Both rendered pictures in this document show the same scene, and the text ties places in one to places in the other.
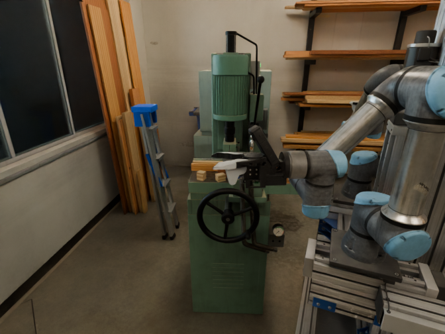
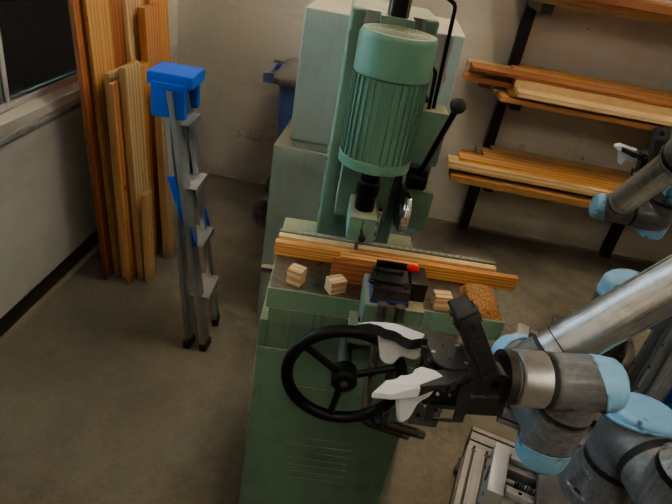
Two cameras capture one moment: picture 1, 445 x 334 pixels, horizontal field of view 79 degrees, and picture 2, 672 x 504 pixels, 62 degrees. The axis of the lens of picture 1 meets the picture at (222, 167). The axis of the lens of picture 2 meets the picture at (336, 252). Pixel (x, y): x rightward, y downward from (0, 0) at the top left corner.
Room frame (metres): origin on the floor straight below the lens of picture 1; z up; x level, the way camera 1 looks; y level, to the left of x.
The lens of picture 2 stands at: (0.13, 0.14, 1.69)
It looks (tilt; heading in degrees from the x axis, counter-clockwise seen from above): 30 degrees down; 354
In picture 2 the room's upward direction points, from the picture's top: 10 degrees clockwise
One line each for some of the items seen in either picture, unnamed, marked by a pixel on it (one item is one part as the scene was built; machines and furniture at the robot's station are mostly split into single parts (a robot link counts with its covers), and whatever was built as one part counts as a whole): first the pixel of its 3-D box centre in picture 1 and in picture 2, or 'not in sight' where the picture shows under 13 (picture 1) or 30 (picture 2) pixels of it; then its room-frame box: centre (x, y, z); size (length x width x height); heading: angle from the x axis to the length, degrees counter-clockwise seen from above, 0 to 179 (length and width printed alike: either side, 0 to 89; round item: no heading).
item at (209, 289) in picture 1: (228, 238); (324, 379); (1.53, -0.04, 0.36); 0.58 x 0.45 x 0.71; 178
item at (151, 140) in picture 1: (157, 173); (188, 217); (2.13, 0.55, 0.58); 0.27 x 0.25 x 1.16; 85
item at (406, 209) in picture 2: (251, 144); (403, 211); (1.54, -0.17, 1.02); 0.12 x 0.03 x 0.12; 178
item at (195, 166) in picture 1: (250, 167); (396, 265); (1.41, -0.16, 0.92); 0.67 x 0.02 x 0.04; 88
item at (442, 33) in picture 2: (253, 75); (434, 61); (1.73, -0.19, 1.40); 0.10 x 0.06 x 0.16; 178
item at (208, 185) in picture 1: (246, 183); (384, 301); (1.30, -0.13, 0.87); 0.61 x 0.30 x 0.06; 88
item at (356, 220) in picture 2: (230, 148); (361, 220); (1.43, -0.04, 1.03); 0.14 x 0.07 x 0.09; 178
